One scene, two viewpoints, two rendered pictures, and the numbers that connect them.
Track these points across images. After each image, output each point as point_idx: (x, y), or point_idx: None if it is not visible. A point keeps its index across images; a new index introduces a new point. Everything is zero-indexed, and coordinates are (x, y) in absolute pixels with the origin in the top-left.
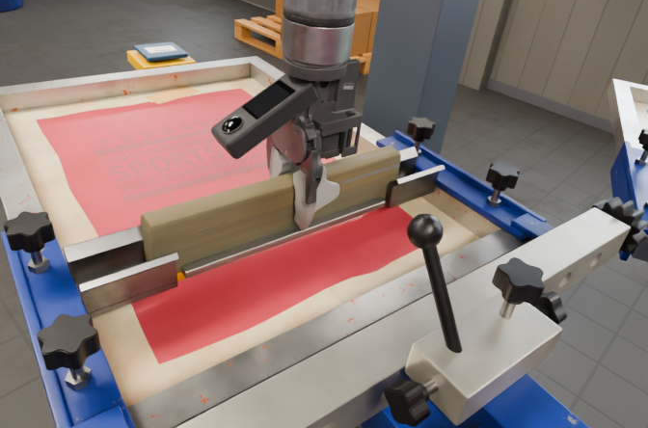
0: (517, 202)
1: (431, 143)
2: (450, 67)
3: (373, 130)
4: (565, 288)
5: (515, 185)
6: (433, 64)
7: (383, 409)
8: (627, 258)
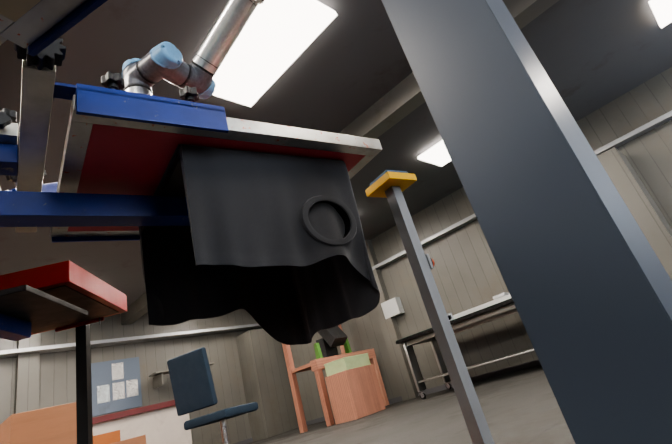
0: (103, 87)
1: (484, 87)
2: None
3: (242, 119)
4: (20, 109)
5: (101, 81)
6: (400, 21)
7: (17, 184)
8: (28, 51)
